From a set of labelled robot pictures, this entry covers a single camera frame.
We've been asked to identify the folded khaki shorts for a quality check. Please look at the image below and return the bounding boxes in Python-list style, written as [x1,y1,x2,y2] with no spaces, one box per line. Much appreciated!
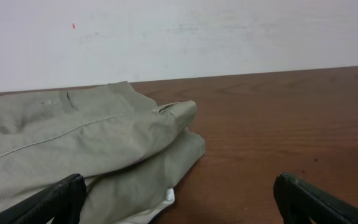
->
[0,82,205,223]

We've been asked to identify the white folded garment under shorts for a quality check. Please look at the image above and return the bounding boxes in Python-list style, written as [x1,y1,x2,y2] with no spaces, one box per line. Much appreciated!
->
[114,188,175,224]

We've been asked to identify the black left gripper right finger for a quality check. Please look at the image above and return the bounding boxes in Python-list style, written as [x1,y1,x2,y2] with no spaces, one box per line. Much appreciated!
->
[273,172,358,224]

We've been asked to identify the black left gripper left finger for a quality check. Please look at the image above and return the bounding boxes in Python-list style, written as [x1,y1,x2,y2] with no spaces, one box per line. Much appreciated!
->
[0,174,86,224]

